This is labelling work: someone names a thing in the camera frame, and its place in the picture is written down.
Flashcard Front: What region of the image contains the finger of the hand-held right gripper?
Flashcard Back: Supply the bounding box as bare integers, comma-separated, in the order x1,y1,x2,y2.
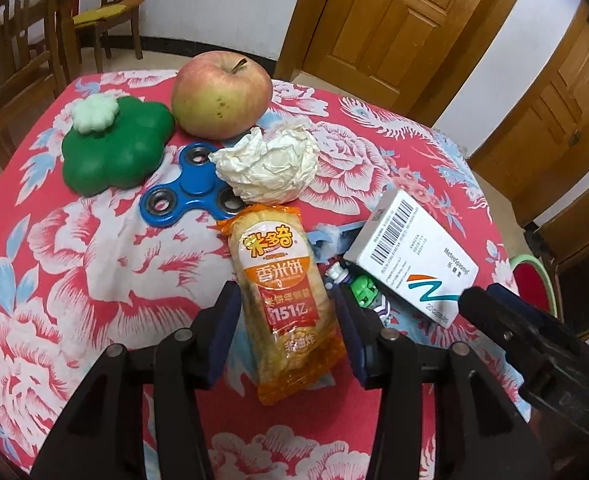
459,285,545,366
487,283,559,322

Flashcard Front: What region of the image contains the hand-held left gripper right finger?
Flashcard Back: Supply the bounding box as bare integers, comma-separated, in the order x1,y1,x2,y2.
335,286,550,480

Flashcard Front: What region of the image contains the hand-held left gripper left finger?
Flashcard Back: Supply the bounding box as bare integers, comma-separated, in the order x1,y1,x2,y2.
29,280,242,480

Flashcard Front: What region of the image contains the red bin with green rim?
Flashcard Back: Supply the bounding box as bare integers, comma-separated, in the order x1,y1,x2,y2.
511,254,559,318

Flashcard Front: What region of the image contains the yellow snack packet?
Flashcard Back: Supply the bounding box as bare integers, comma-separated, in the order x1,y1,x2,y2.
217,203,346,407

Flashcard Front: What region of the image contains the white medicine box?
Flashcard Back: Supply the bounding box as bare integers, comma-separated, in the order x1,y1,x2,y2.
343,189,480,330

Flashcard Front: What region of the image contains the small green toy figure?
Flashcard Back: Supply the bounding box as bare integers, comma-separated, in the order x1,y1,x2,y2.
325,257,400,323

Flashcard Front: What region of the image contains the blue plastic piece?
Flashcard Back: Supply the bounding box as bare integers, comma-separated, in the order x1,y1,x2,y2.
309,220,368,261

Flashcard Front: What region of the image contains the red floral tablecloth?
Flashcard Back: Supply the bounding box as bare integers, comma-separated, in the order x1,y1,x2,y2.
0,71,535,480

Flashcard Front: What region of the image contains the blue fidget spinner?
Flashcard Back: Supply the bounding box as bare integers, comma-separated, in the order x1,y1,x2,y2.
140,142,248,226

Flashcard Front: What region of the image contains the cream crumpled tissue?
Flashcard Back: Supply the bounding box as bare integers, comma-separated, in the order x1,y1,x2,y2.
208,117,320,206

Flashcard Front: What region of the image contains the green flower-shaped toy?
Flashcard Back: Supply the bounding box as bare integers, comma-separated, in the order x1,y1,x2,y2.
62,95,175,196

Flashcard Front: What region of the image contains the red-yellow apple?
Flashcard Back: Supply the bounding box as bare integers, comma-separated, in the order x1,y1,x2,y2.
171,50,274,140

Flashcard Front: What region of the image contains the wooden panel door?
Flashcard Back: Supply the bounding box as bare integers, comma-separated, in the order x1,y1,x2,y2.
274,0,513,128

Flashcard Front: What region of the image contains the wooden chair with yellow cushion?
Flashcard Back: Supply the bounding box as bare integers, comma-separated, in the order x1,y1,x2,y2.
72,0,150,73

